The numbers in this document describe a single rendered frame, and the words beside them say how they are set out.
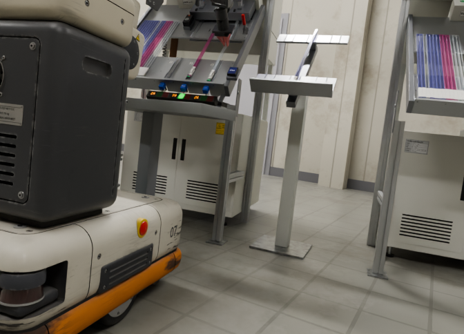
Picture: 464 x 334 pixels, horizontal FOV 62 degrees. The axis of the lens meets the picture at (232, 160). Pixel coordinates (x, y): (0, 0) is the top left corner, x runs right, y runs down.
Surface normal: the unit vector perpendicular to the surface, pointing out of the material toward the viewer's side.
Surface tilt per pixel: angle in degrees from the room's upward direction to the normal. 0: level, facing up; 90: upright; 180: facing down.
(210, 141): 90
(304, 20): 90
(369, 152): 90
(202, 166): 90
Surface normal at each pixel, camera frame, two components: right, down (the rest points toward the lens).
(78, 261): 0.94, 0.13
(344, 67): -0.47, 0.00
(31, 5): -0.32, 0.18
